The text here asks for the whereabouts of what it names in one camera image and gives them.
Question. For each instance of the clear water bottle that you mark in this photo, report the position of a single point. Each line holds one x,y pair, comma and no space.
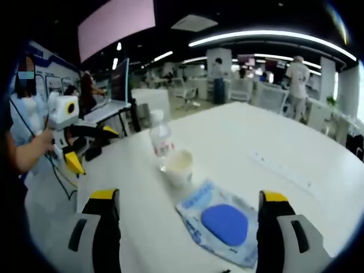
162,139

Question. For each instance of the white table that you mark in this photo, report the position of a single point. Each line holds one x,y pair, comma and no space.
227,136

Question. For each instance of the white paper cup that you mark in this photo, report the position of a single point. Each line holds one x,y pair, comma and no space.
179,170

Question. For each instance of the pink wall display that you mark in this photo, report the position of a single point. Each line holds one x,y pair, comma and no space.
247,59

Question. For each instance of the small black tabletop item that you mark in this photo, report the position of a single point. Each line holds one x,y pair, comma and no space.
94,153

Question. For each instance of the dark bag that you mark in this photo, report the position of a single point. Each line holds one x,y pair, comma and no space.
355,146

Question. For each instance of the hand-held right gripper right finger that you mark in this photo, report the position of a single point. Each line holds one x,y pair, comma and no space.
273,216

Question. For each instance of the green potted plant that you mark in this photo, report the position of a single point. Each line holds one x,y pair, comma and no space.
330,101

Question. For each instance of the person's left hand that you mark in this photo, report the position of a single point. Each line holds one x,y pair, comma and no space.
45,140

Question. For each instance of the long ceiling light strip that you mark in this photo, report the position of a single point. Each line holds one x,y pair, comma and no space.
270,34

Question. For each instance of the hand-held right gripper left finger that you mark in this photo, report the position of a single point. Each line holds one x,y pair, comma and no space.
108,227

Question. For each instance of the blue white wall board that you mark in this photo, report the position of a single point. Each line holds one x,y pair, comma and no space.
57,65

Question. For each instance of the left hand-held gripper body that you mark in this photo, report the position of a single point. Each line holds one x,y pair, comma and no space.
61,113

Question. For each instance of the white mesh office chair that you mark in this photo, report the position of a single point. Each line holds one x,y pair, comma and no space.
241,91
271,96
185,91

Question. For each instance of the white cabinet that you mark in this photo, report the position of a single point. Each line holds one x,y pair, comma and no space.
150,99

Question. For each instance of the clear package with blue pad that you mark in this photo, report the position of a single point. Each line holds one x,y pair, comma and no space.
224,224

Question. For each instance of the large overhead screen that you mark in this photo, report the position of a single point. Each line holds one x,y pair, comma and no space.
116,25

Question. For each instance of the black cart stand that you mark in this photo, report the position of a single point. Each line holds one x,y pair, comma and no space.
133,119

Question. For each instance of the ceiling air vent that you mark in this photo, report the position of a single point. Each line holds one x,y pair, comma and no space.
194,22

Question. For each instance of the dark monitor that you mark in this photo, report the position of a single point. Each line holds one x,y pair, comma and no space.
119,82

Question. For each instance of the table power outlet strip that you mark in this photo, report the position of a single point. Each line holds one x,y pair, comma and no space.
273,165

